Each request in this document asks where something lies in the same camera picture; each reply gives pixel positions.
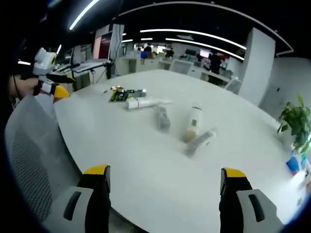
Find green skincare packet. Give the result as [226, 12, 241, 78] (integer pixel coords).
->
[108, 89, 134, 103]

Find white standing desk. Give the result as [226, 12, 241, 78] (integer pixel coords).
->
[69, 60, 114, 80]

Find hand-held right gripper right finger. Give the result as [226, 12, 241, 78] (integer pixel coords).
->
[219, 166, 285, 233]

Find white long tube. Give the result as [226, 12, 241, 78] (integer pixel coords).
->
[125, 96, 173, 110]

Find white mesh office chair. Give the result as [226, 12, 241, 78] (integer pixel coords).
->
[4, 94, 82, 228]

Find white background office chair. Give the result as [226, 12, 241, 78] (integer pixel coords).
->
[225, 78, 243, 96]
[169, 59, 192, 75]

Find grey skincare box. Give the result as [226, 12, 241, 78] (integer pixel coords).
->
[132, 88, 147, 98]

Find long ceiling light strip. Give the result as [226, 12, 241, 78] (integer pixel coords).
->
[139, 29, 248, 50]
[165, 37, 245, 61]
[69, 0, 101, 31]

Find white skincare bottle beige base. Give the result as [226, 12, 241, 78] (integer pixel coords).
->
[182, 103, 204, 143]

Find black cable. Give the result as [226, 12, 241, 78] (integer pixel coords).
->
[13, 74, 21, 99]

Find green potted plant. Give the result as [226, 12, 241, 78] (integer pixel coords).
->
[276, 94, 311, 154]

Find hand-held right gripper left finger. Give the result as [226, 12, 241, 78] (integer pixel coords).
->
[43, 164, 112, 233]

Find person's left hand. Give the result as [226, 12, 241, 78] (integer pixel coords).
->
[14, 78, 41, 98]

